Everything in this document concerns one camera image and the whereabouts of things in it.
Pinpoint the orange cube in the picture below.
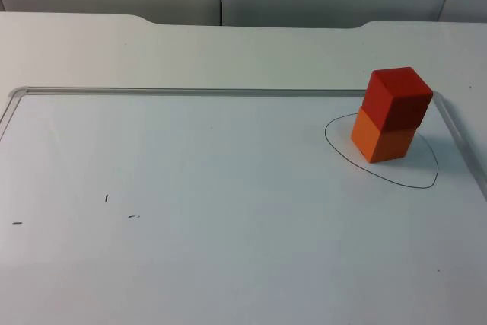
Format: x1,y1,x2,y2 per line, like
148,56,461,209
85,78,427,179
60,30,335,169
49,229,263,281
350,107,421,164

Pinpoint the red cube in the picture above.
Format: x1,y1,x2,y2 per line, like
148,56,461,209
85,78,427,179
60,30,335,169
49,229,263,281
361,66,434,132

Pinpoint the grey-framed whiteboard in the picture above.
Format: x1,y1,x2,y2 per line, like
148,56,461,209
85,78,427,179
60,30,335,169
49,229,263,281
0,86,487,325

